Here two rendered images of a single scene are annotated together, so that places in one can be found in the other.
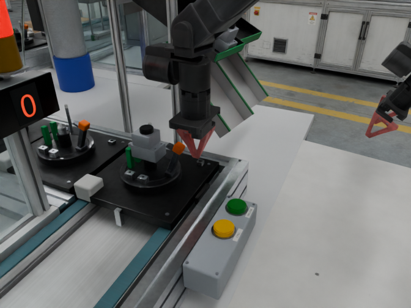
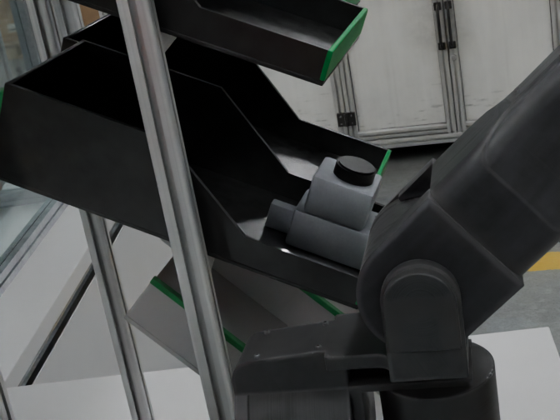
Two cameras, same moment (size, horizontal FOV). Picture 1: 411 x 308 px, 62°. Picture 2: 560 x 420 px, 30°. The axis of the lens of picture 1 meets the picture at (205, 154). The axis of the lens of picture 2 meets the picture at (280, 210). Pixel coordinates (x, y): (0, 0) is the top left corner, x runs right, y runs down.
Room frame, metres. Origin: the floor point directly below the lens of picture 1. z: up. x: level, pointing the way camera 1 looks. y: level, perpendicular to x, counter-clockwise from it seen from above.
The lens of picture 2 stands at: (0.19, 0.21, 1.51)
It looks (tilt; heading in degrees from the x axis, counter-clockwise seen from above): 20 degrees down; 343
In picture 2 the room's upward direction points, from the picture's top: 10 degrees counter-clockwise
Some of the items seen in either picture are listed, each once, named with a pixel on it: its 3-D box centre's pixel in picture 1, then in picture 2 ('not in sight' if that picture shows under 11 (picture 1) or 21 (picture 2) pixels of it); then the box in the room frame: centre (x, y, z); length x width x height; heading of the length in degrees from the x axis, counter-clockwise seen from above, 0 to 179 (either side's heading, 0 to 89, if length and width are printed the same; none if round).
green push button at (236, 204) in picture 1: (236, 208); not in sight; (0.54, -0.06, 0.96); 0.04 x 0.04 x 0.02
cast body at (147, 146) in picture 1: (144, 140); not in sight; (0.65, 0.13, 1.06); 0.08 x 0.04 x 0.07; 64
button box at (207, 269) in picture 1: (223, 241); not in sight; (0.48, -0.03, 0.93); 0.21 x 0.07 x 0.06; 155
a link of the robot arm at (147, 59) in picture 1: (175, 52); (351, 358); (0.62, 0.05, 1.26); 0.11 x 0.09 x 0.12; 61
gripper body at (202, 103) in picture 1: (195, 105); not in sight; (0.60, 0.02, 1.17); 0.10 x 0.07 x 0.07; 155
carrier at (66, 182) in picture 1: (63, 137); not in sight; (0.75, 0.36, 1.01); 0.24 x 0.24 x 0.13; 65
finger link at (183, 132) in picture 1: (198, 135); not in sight; (0.61, 0.01, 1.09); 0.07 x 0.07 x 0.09; 65
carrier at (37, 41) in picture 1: (18, 35); not in sight; (1.90, 1.02, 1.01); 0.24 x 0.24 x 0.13; 65
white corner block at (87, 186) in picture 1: (89, 187); not in sight; (0.60, 0.25, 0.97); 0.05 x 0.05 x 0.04; 65
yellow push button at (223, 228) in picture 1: (223, 229); not in sight; (0.48, -0.03, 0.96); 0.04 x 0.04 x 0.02
